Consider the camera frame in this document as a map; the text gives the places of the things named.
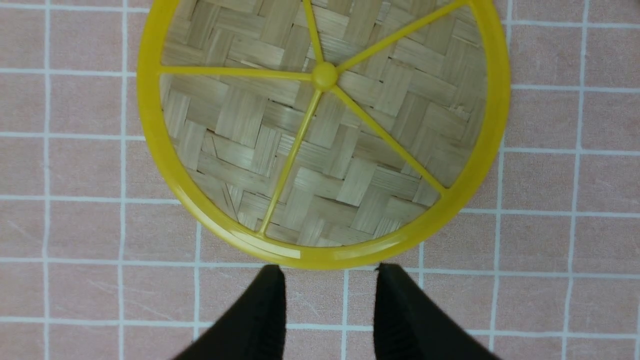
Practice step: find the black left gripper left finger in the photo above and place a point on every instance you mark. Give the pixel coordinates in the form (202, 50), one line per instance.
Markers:
(253, 328)

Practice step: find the pink checked tablecloth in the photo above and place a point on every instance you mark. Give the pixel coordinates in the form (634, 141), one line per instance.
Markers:
(99, 261)

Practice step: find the woven bamboo steamer lid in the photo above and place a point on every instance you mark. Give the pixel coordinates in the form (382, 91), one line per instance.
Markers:
(323, 134)

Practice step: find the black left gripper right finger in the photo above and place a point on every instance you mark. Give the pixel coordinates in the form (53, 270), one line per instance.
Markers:
(408, 325)

